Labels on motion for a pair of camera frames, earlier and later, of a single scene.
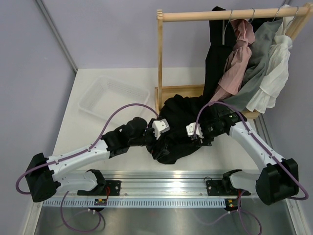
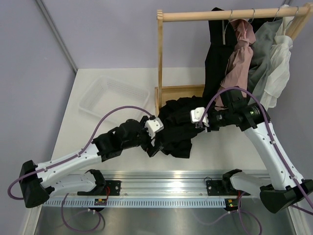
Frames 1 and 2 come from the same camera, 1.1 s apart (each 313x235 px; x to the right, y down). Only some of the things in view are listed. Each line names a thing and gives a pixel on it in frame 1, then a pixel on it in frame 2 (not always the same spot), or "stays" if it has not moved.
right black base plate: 216,188 stays
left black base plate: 108,188 stays
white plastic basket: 105,95 stays
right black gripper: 206,141 to 211,127
